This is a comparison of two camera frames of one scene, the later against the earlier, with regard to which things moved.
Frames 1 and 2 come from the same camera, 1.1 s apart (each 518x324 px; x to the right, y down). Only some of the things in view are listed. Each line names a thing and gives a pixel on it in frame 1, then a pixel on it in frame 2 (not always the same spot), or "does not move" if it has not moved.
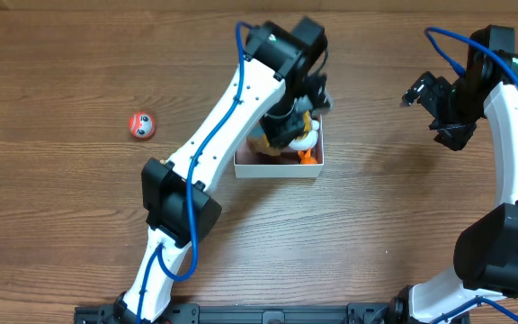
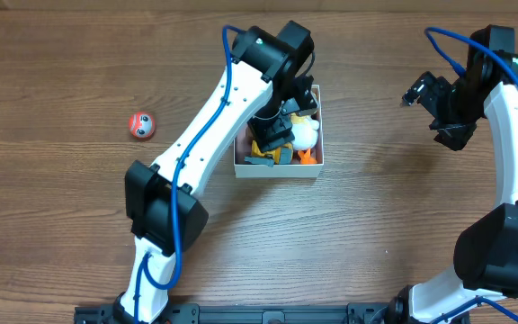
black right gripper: x=433 y=93 does not move
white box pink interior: x=251 y=164 does not move
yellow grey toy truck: x=302 y=106 → x=280 y=156
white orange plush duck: x=307 y=143 does not move
